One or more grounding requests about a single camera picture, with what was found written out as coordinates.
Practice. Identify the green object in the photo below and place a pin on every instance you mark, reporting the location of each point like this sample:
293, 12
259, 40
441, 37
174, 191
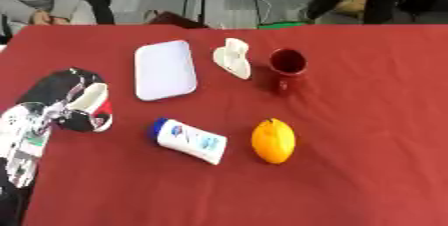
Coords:
283, 25

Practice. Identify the white and red small container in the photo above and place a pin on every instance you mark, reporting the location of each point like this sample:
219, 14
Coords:
90, 98

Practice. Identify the dark red mug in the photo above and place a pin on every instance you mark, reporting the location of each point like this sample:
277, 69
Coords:
287, 66

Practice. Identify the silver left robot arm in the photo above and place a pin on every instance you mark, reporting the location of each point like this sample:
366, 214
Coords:
23, 136

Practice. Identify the white bottle with blue cap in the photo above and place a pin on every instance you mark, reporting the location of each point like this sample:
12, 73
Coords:
192, 141

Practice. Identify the orange toy fruit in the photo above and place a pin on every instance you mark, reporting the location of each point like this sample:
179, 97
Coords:
273, 141

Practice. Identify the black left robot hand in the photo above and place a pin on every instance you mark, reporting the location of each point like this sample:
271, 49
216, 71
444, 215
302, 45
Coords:
49, 88

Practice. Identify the white rectangular tray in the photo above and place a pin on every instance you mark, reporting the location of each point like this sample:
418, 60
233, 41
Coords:
164, 70

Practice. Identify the white crumpled toy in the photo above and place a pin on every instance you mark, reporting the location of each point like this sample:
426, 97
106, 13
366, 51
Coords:
233, 58

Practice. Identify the dark red bag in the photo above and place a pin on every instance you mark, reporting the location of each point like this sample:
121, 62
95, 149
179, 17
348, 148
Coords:
175, 20

